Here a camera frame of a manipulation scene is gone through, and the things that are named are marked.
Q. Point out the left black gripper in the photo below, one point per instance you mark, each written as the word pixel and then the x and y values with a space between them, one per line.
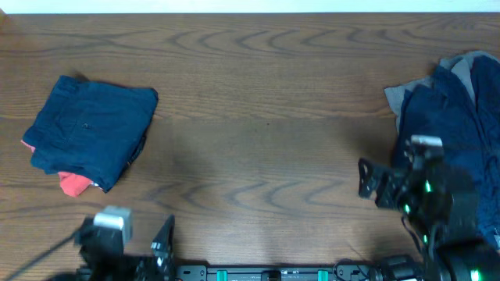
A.
pixel 147 270

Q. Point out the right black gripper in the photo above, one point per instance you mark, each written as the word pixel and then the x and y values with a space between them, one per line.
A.
pixel 370 180

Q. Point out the dark blue denim shorts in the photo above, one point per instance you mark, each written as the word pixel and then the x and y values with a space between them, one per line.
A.
pixel 100 124

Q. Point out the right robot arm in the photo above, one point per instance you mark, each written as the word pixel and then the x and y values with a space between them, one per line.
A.
pixel 450 250

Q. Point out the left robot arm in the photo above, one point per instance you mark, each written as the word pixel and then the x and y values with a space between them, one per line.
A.
pixel 102 249

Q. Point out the dark blue garment pile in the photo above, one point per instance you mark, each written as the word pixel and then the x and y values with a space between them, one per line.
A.
pixel 470 133

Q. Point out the black white patterned garment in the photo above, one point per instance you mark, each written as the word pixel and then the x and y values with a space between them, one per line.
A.
pixel 137 151

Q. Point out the red folded garment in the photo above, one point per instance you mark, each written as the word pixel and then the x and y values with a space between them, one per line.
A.
pixel 51 156

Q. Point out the grey garment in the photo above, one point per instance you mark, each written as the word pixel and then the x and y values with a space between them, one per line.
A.
pixel 460 65

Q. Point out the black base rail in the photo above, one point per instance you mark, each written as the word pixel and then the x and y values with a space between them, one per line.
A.
pixel 343 271

